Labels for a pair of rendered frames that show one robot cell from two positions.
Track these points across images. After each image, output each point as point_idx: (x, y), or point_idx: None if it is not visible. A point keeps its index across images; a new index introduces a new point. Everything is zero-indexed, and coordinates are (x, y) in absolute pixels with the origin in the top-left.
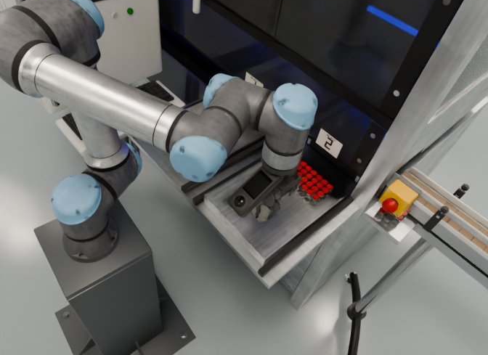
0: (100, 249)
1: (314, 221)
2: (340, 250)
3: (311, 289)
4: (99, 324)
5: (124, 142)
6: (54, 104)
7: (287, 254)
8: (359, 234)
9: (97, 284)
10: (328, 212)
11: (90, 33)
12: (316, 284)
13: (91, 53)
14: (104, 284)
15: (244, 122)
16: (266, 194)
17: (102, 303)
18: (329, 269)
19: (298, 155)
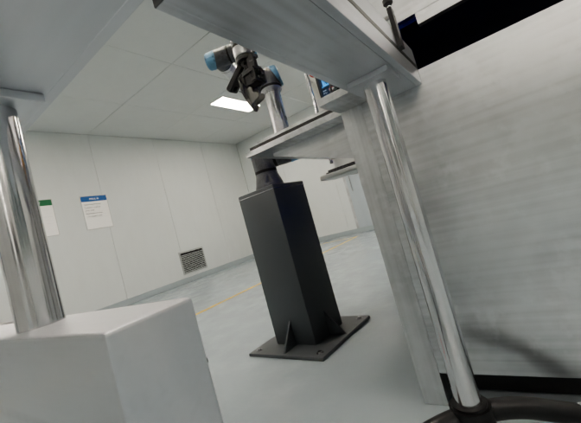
0: (259, 182)
1: (299, 123)
2: (379, 200)
3: (398, 310)
4: (257, 249)
5: None
6: (329, 162)
7: (268, 139)
8: (435, 198)
9: (249, 198)
10: None
11: (268, 74)
12: (408, 307)
13: (267, 81)
14: (252, 201)
15: (229, 46)
16: (234, 75)
17: (255, 223)
18: (418, 276)
19: (235, 47)
